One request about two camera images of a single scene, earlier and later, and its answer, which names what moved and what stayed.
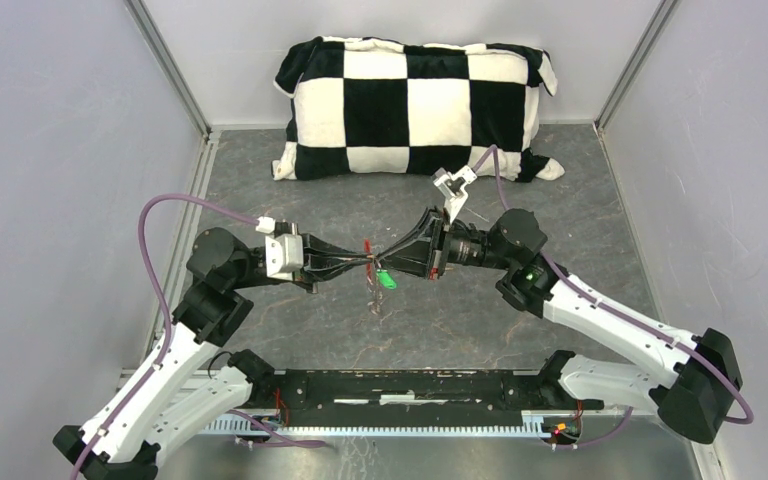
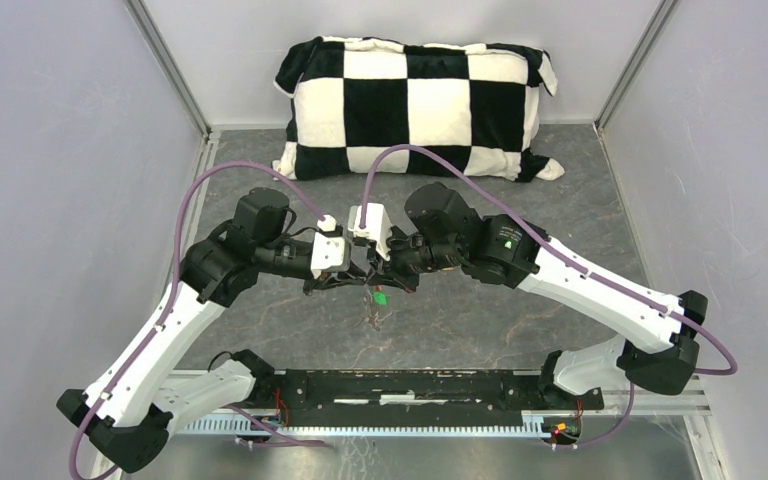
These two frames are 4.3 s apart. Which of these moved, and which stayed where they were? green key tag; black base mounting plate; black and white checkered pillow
Moved: green key tag
Stayed: black base mounting plate; black and white checkered pillow
